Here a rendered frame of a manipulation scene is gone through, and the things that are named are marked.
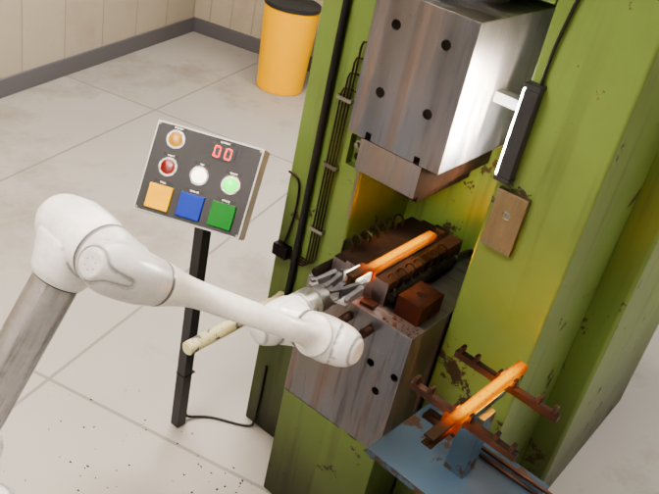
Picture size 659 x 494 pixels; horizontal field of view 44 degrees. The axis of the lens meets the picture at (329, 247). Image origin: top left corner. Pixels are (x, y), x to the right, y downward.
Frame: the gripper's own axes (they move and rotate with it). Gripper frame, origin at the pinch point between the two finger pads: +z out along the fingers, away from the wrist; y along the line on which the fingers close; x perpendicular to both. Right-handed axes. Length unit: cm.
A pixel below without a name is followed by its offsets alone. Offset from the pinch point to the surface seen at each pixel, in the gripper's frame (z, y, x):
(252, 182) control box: -2.5, -41.0, 11.2
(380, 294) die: 5.1, 5.7, -5.1
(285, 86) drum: 282, -259, -92
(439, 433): -31, 49, -4
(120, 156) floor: 116, -240, -100
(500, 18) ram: 15, 12, 77
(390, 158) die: 5.2, -2.0, 35.1
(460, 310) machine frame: 19.1, 24.9, -5.3
